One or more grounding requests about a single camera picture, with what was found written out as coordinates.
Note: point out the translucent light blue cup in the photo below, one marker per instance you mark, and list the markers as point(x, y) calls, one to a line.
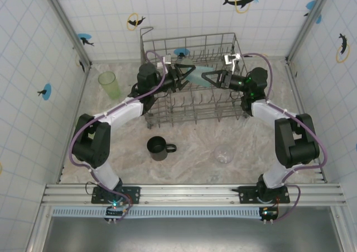
point(199, 75)

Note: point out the tall green plastic cup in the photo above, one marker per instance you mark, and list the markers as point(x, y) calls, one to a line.
point(110, 86)

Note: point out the black mug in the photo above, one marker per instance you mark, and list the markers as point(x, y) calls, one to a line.
point(157, 151)

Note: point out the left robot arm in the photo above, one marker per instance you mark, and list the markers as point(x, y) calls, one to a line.
point(92, 140)

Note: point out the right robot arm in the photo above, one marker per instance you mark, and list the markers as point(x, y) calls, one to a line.
point(295, 143)

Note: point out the clear plastic cup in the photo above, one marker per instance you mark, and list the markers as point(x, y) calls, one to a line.
point(223, 155)

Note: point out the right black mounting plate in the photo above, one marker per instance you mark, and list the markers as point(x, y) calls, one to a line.
point(245, 194)

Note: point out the black mounting plate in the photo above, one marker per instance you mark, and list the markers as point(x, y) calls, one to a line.
point(245, 194)
point(134, 193)

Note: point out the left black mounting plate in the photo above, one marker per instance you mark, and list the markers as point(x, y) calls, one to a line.
point(134, 193)

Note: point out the grey metal panel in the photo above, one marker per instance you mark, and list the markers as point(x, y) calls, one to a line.
point(181, 235)

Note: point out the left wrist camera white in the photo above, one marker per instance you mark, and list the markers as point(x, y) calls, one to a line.
point(167, 59)

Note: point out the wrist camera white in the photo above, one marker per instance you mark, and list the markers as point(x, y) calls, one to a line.
point(231, 59)
point(167, 59)

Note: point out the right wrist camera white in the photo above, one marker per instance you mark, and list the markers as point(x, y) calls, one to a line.
point(231, 59)

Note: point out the aluminium frame rail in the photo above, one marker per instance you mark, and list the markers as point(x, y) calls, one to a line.
point(117, 60)
point(292, 70)
point(79, 104)

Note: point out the aluminium frame post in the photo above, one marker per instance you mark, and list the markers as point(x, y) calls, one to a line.
point(301, 37)
point(67, 26)

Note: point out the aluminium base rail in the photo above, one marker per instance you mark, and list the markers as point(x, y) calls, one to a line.
point(181, 192)

